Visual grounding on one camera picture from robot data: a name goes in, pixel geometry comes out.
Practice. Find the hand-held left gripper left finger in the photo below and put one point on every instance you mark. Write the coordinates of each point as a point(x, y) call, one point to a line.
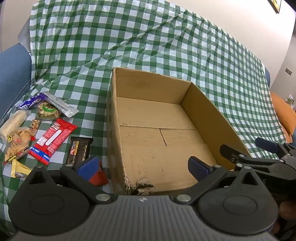
point(89, 167)

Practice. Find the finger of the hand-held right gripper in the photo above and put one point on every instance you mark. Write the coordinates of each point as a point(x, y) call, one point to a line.
point(267, 143)
point(233, 154)

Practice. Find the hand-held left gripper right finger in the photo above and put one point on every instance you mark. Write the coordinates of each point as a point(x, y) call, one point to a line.
point(198, 167)

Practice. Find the small red snack packet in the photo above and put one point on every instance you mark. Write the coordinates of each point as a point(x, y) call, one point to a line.
point(101, 178)

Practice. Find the dark chocolate bar packet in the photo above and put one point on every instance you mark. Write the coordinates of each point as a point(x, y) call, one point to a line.
point(78, 148)

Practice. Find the cardboard box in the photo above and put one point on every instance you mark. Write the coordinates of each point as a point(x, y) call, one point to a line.
point(161, 139)

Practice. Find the large red snack packet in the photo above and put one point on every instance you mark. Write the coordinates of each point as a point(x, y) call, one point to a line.
point(52, 139)

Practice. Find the silver snack packet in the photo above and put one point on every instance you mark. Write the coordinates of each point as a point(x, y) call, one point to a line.
point(62, 106)

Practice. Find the small brown nut bar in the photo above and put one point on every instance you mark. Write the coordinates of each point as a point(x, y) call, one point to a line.
point(34, 128)

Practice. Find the clear nut cluster packet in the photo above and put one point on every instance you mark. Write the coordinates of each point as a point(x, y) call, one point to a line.
point(47, 111)

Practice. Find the yellow snack packet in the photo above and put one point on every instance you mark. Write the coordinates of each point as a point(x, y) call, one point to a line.
point(18, 169)

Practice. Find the clear bag of round cookies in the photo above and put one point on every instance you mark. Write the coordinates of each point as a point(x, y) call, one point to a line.
point(17, 141)

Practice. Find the purple snack packet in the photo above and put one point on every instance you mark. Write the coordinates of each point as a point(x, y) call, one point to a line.
point(30, 103)

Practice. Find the puffed rice bar packet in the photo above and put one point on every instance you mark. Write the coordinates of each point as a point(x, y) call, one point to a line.
point(13, 123)

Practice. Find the person's right forearm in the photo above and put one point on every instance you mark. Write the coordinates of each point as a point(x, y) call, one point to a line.
point(288, 209)

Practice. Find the orange cushion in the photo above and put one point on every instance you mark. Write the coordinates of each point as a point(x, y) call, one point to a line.
point(283, 113)

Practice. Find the blue sofa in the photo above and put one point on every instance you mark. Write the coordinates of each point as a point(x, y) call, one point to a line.
point(13, 74)

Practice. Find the green checkered tablecloth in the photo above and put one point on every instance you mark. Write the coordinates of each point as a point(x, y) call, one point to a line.
point(138, 41)

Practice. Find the grey cloth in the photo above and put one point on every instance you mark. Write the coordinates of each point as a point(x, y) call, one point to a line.
point(24, 38)

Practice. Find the wall switch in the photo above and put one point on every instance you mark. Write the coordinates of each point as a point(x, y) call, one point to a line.
point(288, 71)

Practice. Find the framed wall picture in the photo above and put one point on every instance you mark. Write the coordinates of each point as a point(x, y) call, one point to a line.
point(275, 5)

